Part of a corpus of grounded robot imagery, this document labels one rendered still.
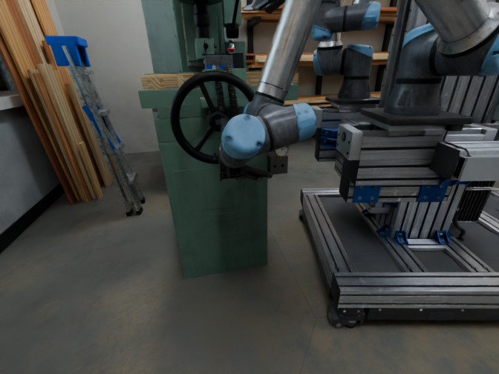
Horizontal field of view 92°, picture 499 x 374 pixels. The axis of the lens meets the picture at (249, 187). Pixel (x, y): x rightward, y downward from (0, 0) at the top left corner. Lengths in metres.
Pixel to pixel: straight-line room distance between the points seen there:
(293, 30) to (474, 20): 0.36
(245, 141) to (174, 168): 0.64
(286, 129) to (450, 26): 0.42
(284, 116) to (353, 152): 0.40
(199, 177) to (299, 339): 0.76
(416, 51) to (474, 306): 0.92
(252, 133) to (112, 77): 3.21
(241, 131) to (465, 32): 0.53
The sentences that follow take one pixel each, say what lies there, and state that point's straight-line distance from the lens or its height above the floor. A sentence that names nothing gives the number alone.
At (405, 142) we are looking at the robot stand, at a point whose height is 0.74.
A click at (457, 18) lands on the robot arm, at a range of 0.73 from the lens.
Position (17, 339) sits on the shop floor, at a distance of 1.48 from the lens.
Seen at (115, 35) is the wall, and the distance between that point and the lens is 3.57.
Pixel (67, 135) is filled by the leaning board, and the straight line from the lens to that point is 2.33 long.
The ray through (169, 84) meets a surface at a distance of 1.12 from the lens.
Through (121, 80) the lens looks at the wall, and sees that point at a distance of 3.55.
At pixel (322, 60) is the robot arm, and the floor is 0.99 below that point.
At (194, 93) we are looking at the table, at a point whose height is 0.88.
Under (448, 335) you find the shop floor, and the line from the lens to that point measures 1.34.
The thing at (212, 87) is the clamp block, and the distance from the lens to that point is 0.87.
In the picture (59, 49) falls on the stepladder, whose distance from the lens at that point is 1.86.
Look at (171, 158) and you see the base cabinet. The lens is 1.02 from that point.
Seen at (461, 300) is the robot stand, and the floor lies 0.18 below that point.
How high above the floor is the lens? 0.95
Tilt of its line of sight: 25 degrees down
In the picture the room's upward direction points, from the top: 2 degrees counter-clockwise
